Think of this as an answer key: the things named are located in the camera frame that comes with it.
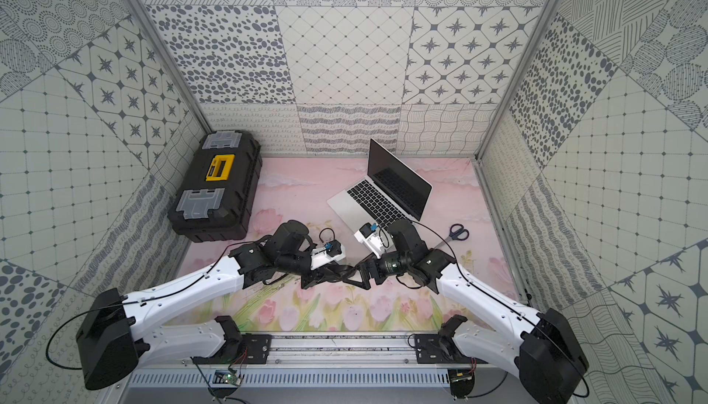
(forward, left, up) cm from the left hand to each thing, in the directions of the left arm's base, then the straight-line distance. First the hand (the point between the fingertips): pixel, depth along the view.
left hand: (337, 260), depth 75 cm
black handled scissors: (+19, -41, -15) cm, 47 cm away
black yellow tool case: (+18, +40, +4) cm, 44 cm away
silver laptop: (+35, -18, -13) cm, 41 cm away
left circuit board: (-26, +29, -15) cm, 41 cm away
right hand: (-4, -5, 0) cm, 6 cm away
